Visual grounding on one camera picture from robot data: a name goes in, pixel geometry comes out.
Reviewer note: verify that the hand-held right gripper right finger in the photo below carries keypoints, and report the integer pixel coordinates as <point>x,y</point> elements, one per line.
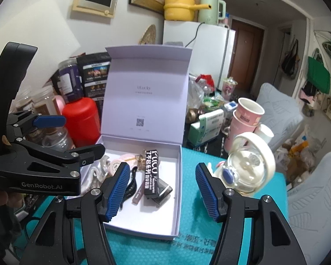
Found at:
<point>208,191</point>

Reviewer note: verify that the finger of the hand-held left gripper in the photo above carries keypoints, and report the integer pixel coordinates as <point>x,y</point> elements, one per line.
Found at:
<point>91,151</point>
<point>51,121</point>

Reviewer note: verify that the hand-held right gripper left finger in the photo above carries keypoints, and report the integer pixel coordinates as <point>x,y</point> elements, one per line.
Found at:
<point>115,191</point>

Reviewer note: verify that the black hair claw clip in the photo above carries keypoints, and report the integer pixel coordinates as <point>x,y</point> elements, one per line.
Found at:
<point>129,187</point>

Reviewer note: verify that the translucent grey hair clip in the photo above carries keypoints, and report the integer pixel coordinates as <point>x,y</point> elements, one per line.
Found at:
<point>105,162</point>

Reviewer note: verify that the pearly wavy hair clip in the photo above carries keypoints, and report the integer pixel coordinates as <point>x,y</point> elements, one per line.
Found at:
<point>98,178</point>

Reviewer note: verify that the pink round cosmetic jar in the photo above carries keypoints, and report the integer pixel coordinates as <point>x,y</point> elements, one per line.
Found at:
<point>117,163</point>

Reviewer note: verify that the clear flower hair clip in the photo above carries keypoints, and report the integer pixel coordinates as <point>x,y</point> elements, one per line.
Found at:
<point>140,161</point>

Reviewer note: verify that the long black printed carton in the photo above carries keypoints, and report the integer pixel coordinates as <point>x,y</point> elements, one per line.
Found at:
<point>152,174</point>

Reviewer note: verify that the grey translucent square case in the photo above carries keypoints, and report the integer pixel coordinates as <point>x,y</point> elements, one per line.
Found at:
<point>164,189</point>

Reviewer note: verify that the white hinged gift box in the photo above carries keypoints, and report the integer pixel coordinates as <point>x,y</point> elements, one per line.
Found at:
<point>146,93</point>

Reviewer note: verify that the person's left hand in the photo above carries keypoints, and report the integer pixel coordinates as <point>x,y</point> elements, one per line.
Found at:
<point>0,198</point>

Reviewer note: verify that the group of clear plastic jars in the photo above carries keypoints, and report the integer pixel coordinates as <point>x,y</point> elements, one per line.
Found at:
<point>44,107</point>

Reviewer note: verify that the red canister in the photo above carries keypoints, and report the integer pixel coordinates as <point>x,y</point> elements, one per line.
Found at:
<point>81,121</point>

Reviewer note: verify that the teal bubble mat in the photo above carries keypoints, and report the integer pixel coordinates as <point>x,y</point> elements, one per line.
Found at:
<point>187,226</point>

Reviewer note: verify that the purple jar with white label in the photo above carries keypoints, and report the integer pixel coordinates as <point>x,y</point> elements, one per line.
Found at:
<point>70,82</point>

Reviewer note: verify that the cream water bottle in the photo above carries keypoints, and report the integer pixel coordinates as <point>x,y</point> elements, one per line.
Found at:
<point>248,168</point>

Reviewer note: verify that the green white carton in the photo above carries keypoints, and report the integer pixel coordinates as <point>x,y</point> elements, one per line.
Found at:
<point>207,128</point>

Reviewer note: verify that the black printed packages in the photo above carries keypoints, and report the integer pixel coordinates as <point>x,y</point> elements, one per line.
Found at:
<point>95,74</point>

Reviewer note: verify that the pink paper cup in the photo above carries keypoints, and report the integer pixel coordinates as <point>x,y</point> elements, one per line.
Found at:
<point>238,134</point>
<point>248,114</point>

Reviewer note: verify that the white cup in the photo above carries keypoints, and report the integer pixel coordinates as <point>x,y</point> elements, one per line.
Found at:
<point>264,134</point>

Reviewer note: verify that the small white blue box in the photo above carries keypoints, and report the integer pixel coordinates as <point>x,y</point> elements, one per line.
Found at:
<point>233,106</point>

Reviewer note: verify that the clear plastic bag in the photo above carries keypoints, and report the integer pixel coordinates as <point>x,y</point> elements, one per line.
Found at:
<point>198,93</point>

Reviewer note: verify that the pile of plastic bags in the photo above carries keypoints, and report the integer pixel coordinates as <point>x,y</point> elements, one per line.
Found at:
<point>300,151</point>

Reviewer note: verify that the pink printed glass cup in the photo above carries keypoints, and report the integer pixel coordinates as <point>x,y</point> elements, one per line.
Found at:
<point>229,88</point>

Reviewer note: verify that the red bag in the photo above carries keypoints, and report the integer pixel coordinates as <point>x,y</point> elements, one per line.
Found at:
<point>205,79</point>

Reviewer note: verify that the brown door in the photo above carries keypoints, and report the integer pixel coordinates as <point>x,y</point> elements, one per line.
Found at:
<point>247,55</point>

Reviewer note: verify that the white fridge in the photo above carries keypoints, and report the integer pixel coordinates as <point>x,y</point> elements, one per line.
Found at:
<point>182,36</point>

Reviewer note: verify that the black hanging bag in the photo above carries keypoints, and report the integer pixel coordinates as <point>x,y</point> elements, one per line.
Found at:
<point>291,60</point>

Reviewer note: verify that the green tote bag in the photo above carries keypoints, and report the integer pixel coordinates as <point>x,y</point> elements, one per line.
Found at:
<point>318,74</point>

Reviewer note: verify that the yellow pot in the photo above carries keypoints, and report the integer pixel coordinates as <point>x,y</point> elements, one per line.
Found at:
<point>179,9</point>

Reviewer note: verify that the green electric kettle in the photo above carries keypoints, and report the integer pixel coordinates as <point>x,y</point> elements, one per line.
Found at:
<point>209,9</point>

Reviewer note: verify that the woven wall fan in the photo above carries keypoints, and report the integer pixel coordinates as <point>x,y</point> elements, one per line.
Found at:
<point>148,34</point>

